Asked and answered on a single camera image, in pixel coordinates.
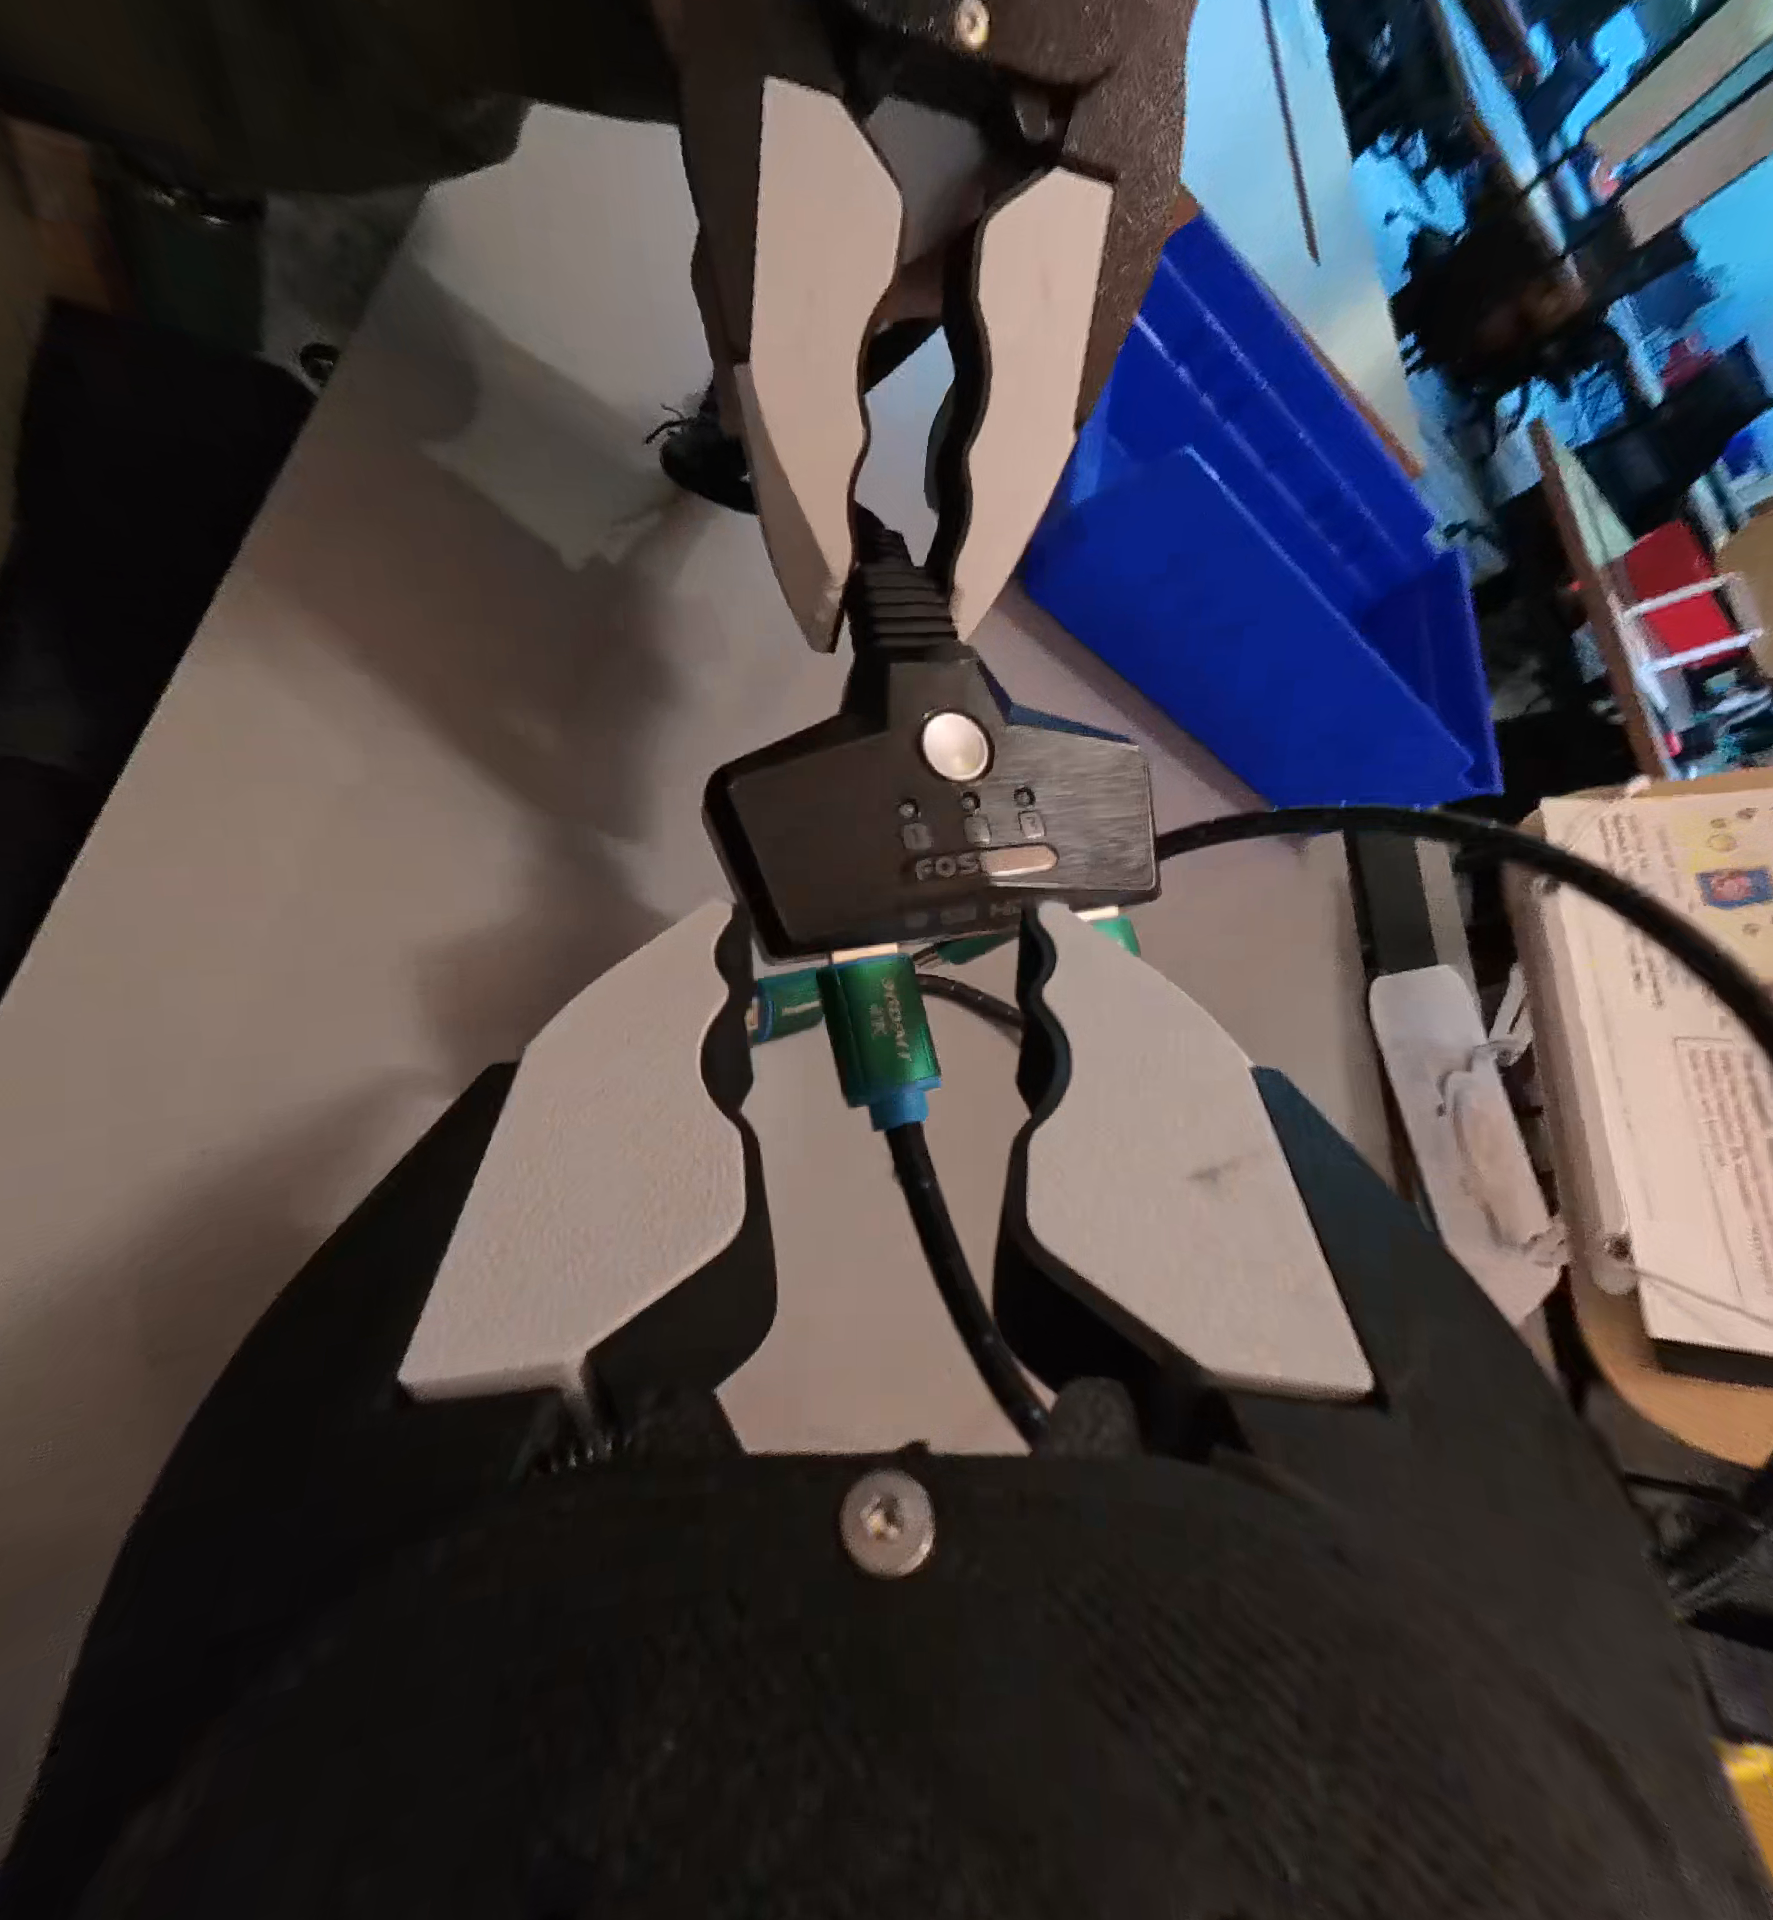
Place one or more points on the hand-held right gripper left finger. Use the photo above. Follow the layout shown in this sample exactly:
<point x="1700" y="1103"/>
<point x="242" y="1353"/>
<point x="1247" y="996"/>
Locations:
<point x="585" y="1187"/>

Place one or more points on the blue plastic bin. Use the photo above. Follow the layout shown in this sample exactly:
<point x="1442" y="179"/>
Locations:
<point x="1276" y="644"/>
<point x="1247" y="343"/>

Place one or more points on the brown cardboard box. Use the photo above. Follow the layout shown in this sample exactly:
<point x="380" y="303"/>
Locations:
<point x="1682" y="1410"/>

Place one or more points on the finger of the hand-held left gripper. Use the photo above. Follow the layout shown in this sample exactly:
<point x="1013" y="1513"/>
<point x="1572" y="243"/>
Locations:
<point x="804" y="328"/>
<point x="1037" y="343"/>

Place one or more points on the red chair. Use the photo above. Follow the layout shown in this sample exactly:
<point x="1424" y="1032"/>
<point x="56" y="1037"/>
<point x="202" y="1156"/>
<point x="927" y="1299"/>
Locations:
<point x="1676" y="592"/>

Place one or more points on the white printed booklet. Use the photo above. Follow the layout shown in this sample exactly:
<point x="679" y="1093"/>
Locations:
<point x="1697" y="1078"/>

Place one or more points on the HDMI switch box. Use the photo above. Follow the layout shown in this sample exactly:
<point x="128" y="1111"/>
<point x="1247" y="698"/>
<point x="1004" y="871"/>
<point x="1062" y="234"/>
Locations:
<point x="829" y="837"/>

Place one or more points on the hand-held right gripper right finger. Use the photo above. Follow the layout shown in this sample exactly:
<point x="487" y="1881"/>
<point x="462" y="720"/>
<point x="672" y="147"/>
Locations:
<point x="1188" y="1198"/>

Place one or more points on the white desk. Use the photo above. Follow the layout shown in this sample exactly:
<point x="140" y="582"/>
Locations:
<point x="304" y="898"/>

